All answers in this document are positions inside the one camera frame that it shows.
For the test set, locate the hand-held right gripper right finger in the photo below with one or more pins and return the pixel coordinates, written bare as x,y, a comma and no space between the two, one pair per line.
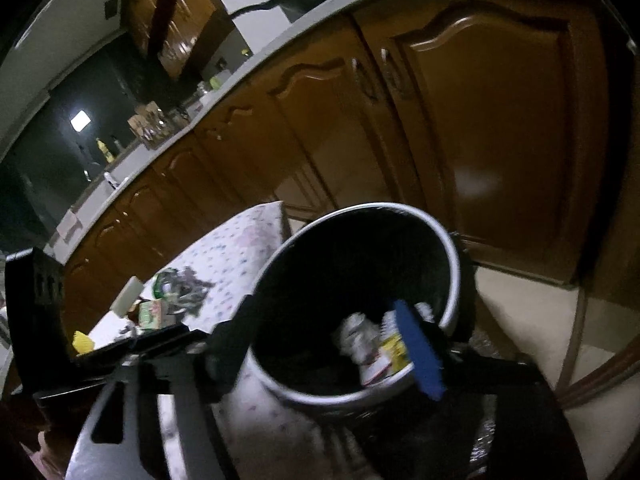
420,355

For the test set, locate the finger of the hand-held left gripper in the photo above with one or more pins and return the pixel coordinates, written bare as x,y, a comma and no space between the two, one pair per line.
140,342

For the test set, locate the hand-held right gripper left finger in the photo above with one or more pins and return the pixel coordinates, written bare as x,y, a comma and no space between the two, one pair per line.
227,345

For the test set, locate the yellow snack packet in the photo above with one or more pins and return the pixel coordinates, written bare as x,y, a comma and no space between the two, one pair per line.
392,352

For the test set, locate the small green box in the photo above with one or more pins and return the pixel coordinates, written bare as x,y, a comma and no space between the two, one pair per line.
155,313

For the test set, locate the white wrapper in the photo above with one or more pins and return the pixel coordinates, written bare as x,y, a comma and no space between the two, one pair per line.
356,336

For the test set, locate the silver green wrapper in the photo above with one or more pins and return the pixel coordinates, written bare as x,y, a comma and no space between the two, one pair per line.
185,287

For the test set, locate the white round trash bin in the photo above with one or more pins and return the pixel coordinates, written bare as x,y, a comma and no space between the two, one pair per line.
340,270

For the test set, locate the white foam piece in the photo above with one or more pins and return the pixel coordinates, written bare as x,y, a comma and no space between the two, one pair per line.
127,296

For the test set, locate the yellow cupcake liner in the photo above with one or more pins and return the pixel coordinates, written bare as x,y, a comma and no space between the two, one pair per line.
83,342

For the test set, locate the floral white tablecloth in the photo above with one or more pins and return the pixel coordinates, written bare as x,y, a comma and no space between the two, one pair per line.
235,255

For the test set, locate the yellow bottle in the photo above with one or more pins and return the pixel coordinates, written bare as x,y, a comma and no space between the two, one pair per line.
103,151

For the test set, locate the dark kitchen window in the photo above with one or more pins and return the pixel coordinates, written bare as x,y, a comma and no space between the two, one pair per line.
50,125

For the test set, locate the wooden utensil holder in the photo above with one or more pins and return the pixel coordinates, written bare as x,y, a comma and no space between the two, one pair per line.
150,125

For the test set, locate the wooden base cabinets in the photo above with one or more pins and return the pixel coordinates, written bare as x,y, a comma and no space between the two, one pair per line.
475,110

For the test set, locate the green cup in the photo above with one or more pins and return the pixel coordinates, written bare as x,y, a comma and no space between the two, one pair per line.
217,81

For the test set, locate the grey kitchen countertop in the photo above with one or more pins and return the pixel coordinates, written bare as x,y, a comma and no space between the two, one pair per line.
255,62

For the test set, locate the wooden wall cabinets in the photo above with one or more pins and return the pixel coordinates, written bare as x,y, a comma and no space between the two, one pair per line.
190,20

